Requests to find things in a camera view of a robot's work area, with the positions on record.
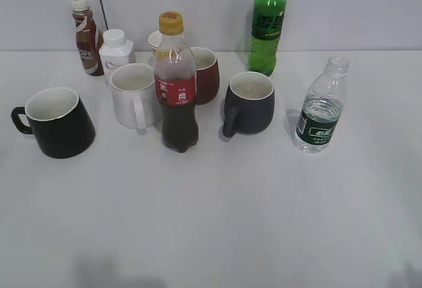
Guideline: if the clear water bottle green label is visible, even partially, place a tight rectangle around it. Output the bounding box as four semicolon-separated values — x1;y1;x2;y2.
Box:
295;56;349;154

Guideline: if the black mug white interior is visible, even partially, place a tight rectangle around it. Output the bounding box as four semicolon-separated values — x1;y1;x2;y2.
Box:
11;87;96;159

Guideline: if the small yellow white cup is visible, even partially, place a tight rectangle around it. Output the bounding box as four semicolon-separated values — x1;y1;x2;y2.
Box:
148;30;162;59

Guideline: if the dark blue grey mug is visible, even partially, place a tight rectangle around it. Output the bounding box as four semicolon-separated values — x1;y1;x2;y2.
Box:
222;71;275;138

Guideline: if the dark red mug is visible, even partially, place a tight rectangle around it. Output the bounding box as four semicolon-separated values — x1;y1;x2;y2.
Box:
191;47;220;105

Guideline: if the cola bottle yellow cap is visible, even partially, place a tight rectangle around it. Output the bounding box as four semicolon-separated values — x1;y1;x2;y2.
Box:
153;11;198;153

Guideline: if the white ceramic mug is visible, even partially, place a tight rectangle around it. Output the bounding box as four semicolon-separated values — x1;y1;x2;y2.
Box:
110;63;162;131

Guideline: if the white plastic bottle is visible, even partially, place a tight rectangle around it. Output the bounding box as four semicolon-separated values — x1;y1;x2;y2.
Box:
99;29;136;85

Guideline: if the green soda bottle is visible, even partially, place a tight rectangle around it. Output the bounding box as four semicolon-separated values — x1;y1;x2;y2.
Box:
248;0;287;76

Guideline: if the brown coffee drink bottle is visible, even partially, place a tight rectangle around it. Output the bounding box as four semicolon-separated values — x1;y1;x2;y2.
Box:
71;0;104;76

